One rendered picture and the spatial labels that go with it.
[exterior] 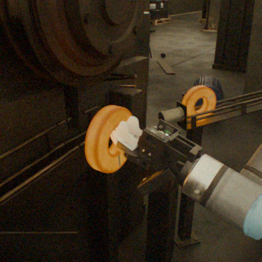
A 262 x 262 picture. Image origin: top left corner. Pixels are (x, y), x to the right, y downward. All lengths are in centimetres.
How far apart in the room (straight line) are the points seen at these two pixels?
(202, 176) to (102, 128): 22
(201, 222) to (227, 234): 15
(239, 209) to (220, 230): 119
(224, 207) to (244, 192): 4
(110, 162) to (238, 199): 29
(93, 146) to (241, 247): 120
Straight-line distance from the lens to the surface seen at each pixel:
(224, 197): 60
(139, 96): 116
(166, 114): 126
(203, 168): 61
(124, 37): 90
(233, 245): 172
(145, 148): 65
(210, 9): 981
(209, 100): 135
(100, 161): 69
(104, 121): 67
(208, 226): 179
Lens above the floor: 114
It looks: 24 degrees down
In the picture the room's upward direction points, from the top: straight up
